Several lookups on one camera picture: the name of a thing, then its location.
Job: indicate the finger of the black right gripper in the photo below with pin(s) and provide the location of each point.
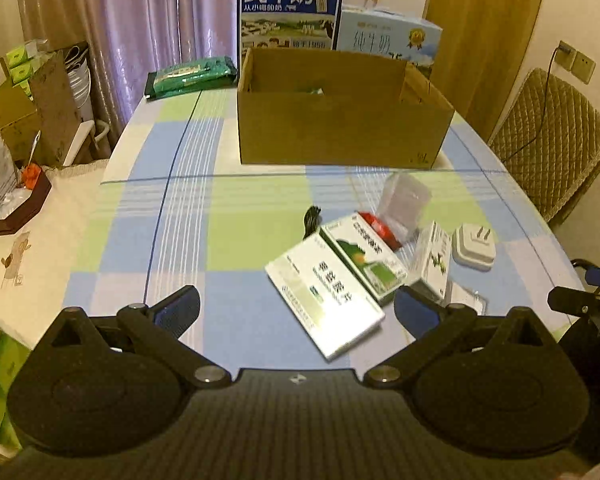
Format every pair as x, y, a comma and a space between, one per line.
591, 271
573, 302

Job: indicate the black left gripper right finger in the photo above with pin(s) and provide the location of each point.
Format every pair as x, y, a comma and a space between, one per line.
437, 331

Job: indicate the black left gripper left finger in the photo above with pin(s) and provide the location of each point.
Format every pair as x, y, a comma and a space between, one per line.
155, 333

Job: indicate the narrow white medicine box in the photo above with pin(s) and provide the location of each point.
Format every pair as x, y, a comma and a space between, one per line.
429, 270

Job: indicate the white power adapter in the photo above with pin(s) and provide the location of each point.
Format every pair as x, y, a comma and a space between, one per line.
474, 246

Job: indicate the red snack packet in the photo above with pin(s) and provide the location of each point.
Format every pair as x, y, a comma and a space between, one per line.
381, 229

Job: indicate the white Mecobalamin tablet box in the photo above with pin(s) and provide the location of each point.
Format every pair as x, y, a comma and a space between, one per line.
332, 306

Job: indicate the green white spray box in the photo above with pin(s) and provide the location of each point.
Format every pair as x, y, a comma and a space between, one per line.
368, 257

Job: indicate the clear plastic container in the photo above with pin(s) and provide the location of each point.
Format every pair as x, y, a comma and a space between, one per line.
401, 204

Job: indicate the clear plastic bag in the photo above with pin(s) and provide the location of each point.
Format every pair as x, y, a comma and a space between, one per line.
459, 297

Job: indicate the quilted beige chair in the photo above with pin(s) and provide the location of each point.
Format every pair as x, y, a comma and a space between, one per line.
549, 143

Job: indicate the brown tray with items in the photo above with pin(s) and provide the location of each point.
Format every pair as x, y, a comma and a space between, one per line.
25, 202

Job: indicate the brown cardboard box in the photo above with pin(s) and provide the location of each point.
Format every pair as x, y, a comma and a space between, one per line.
337, 108

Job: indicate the green plastic snack package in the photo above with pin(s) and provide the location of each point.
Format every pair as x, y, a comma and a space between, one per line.
192, 76

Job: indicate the light blue milk carton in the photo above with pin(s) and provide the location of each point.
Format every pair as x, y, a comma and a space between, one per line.
391, 35

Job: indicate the purple curtain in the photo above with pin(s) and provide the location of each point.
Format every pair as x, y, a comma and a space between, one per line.
129, 39

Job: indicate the dark blue milk carton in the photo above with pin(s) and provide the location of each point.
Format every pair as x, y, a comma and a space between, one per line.
271, 24

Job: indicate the wall power socket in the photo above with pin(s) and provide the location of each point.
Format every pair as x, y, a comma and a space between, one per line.
575, 62

